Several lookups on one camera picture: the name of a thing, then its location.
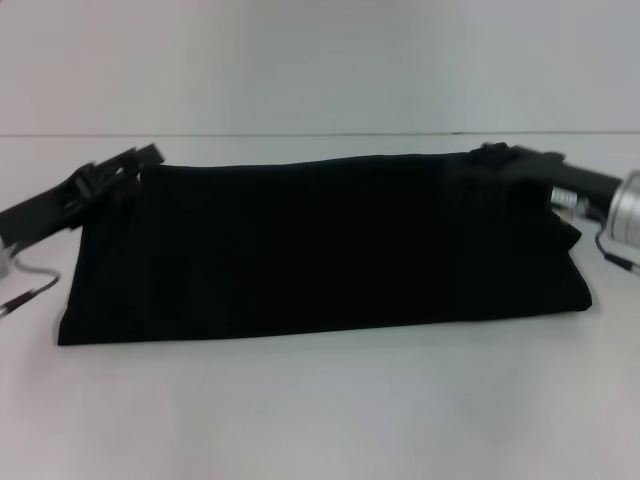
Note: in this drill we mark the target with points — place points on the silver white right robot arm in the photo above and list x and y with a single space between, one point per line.
625 205

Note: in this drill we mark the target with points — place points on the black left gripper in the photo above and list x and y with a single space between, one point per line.
55 200

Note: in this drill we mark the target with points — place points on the black t-shirt with white lettering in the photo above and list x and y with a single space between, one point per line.
325 250

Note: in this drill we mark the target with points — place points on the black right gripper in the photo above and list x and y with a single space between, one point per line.
565 175

